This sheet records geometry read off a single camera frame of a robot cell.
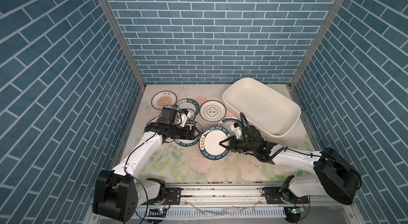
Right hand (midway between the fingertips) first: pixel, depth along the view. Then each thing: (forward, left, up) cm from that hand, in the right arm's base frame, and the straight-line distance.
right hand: (221, 145), depth 79 cm
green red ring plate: (+20, -3, -9) cm, 22 cm away
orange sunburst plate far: (+36, +42, -9) cm, 56 cm away
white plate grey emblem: (+28, +6, -10) cm, 30 cm away
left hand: (+4, +12, +2) cm, 13 cm away
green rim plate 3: (+1, +6, -1) cm, 6 cm away
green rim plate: (+33, +24, -10) cm, 42 cm away
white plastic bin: (+30, -33, -11) cm, 46 cm away
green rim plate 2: (+4, +18, -9) cm, 21 cm away
